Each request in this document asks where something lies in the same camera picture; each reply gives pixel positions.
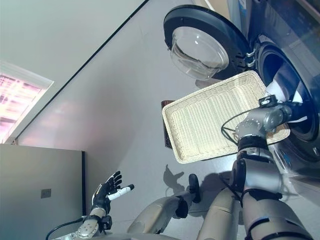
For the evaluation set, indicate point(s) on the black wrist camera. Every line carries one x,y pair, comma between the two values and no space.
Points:
268,100
106,222

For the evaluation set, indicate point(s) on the round glass washer door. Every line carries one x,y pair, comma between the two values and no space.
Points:
200,42

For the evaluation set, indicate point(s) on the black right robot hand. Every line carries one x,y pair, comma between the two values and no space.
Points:
295,111

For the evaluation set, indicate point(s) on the white wicker basket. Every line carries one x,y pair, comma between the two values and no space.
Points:
207,125

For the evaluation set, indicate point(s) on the silver robot leg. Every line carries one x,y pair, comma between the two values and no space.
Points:
160,210
220,215

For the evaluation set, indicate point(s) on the grey cabinet switch plate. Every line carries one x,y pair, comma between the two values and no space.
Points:
46,193

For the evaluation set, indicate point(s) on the blue white label sticker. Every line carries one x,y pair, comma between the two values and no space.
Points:
285,158

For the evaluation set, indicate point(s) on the grey cabinet dark edge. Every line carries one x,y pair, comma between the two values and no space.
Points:
37,180

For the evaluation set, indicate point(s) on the silver left robot leg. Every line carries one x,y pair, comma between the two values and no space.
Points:
160,210

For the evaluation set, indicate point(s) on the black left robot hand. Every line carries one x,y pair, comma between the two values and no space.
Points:
105,192

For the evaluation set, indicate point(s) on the grey front-load washing machine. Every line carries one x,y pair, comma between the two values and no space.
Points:
287,50

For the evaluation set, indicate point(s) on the silver robot torso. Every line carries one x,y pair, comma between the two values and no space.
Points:
150,237

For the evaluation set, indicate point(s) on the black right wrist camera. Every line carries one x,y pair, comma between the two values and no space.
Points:
268,100

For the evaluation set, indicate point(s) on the dark brown wooden stool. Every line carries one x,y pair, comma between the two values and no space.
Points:
166,130

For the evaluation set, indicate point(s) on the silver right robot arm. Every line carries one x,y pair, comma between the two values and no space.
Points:
260,180

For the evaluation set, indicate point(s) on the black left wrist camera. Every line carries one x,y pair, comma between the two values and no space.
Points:
106,222

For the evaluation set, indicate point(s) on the silver right robot leg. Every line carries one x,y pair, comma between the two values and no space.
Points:
220,215

